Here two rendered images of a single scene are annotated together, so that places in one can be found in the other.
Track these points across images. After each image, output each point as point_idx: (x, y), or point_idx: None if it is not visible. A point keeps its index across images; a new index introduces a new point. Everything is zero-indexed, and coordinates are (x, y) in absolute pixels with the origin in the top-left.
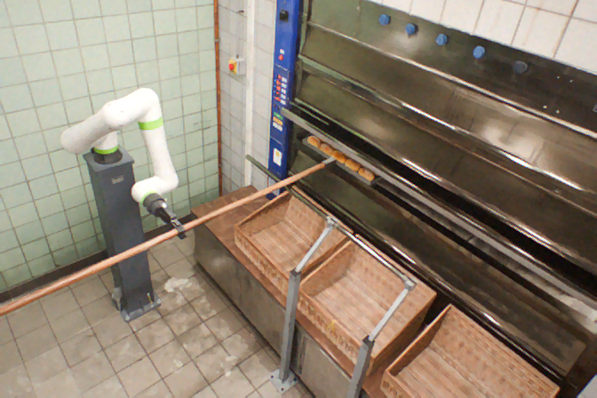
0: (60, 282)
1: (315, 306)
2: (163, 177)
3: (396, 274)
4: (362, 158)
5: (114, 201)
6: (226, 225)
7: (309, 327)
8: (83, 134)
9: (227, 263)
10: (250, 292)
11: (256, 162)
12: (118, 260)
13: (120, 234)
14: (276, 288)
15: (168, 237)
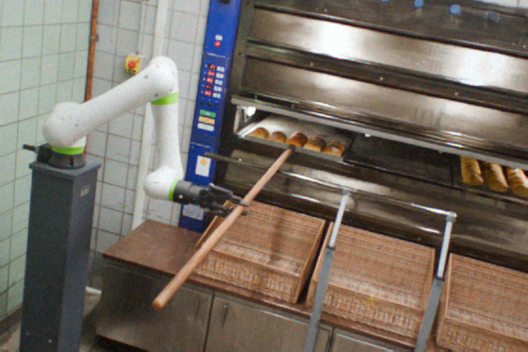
0: (197, 257)
1: (343, 290)
2: (174, 165)
3: (436, 211)
4: (352, 125)
5: (76, 224)
6: (164, 259)
7: (338, 320)
8: (100, 112)
9: (182, 303)
10: (229, 326)
11: (223, 156)
12: (222, 235)
13: (71, 277)
14: (275, 298)
15: (239, 212)
